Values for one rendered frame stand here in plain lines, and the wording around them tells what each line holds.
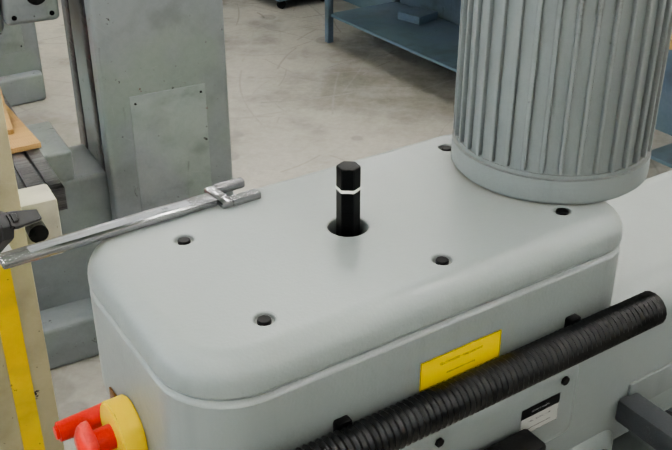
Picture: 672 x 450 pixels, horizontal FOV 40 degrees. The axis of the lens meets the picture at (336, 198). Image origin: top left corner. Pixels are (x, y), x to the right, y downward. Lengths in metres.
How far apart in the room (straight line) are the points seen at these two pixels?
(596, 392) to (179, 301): 0.49
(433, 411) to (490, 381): 0.06
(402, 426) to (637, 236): 0.48
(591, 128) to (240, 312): 0.36
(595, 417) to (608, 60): 0.41
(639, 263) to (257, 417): 0.53
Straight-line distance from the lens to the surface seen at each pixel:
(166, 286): 0.77
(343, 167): 0.81
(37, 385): 2.97
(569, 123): 0.87
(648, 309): 0.93
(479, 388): 0.80
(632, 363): 1.07
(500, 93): 0.87
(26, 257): 0.82
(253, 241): 0.82
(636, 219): 1.18
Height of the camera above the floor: 2.30
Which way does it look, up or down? 28 degrees down
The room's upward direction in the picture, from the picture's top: straight up
